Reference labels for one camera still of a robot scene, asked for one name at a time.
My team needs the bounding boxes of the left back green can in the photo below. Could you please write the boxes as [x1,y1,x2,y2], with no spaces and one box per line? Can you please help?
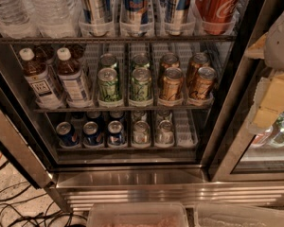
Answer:
[98,53,119,72]

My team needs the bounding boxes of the right front tea bottle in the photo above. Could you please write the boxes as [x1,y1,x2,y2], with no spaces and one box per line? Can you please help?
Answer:
[57,47,92,108]

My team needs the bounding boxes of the left silver can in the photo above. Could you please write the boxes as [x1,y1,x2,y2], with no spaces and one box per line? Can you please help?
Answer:
[133,121,151,145]

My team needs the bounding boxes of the orange can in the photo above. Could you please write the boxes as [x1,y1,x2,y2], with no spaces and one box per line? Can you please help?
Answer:
[158,52,180,79]
[186,52,210,85]
[188,66,217,100]
[159,67,184,101]

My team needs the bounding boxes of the left back orange can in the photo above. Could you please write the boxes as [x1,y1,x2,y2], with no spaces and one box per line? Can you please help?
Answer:
[158,52,180,79]

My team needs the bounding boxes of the left clear water bottle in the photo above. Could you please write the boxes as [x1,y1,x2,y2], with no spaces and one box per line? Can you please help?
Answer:
[0,0,39,39]

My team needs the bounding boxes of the left clear plastic bin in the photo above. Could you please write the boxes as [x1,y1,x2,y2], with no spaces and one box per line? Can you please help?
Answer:
[86,202,188,227]

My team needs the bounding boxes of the left front tea bottle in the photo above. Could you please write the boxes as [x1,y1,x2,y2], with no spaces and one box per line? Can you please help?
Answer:
[19,48,63,110]

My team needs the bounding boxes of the middle blue pepsi can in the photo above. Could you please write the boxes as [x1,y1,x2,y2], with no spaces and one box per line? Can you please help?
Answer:
[83,121,103,147]

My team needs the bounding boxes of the blue pepsi can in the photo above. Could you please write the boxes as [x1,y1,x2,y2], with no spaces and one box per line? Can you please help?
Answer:
[108,120,125,146]
[83,121,103,147]
[56,122,80,147]

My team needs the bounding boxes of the red coke can front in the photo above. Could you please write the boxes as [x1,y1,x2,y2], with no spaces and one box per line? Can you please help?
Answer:
[195,0,238,35]

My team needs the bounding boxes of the left blue pepsi can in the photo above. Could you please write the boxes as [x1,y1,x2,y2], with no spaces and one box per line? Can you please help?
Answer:
[56,122,80,147]

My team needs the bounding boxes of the tall energy drink can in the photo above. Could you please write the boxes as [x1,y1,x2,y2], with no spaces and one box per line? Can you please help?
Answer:
[80,0,113,37]
[164,0,194,36]

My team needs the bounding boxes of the green can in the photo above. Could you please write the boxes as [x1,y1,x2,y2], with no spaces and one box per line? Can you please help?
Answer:
[131,67,151,101]
[132,53,151,70]
[98,67,121,102]
[98,53,119,72]

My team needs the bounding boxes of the right silver can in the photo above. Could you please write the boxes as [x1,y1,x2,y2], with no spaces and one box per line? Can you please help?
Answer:
[156,120,174,144]

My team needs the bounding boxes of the right blue pepsi can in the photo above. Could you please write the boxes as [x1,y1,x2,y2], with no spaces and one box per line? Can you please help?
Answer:
[108,120,125,146]

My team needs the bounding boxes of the left front orange can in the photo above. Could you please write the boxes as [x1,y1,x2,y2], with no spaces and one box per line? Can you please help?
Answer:
[159,67,184,101]

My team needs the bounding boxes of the right tall energy drink can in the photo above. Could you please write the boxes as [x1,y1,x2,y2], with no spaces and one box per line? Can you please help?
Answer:
[164,0,194,36]

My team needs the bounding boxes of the right clear water bottle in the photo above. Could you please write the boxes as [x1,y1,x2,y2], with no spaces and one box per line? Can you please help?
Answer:
[31,0,76,39]

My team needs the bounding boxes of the right front orange can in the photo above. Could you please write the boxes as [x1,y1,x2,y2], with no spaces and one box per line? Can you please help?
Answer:
[188,66,217,100]

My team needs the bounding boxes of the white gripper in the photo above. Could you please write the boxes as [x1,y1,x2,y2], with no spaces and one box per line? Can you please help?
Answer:
[244,11,284,134]

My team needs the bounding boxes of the tea bottle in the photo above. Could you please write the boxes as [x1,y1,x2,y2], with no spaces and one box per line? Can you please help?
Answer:
[19,48,63,110]
[57,47,92,108]

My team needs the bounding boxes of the right clear plastic bin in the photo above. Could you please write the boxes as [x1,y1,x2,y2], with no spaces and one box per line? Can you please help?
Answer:
[194,203,284,227]

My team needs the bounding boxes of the left tall energy drink can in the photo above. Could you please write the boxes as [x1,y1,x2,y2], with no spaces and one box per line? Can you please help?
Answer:
[80,0,113,37]

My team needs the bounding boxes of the right front green can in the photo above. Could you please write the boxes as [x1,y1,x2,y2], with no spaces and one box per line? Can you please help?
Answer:
[131,67,151,101]

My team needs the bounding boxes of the left front green can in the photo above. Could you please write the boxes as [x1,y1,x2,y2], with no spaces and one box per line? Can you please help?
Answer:
[98,67,121,102]

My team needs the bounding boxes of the clear water bottle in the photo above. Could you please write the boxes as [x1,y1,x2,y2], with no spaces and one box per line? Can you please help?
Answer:
[31,0,76,39]
[0,0,39,39]

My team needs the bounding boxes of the silver can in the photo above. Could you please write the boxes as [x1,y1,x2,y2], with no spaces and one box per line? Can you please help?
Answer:
[156,120,174,144]
[133,121,151,145]

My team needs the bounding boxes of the steel fridge door left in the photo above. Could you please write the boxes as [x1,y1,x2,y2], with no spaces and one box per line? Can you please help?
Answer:
[0,89,52,188]

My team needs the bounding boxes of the clear plastic bin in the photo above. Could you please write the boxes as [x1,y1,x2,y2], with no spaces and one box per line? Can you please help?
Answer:
[86,202,188,227]
[194,203,284,227]

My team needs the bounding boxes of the right back green can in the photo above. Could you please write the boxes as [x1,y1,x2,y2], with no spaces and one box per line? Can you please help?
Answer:
[132,53,151,70]

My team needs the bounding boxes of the black floor cables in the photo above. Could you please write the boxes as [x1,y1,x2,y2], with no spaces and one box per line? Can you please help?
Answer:
[0,160,88,227]

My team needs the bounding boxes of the right back orange can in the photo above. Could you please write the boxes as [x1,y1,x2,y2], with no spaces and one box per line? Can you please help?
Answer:
[186,52,210,85]

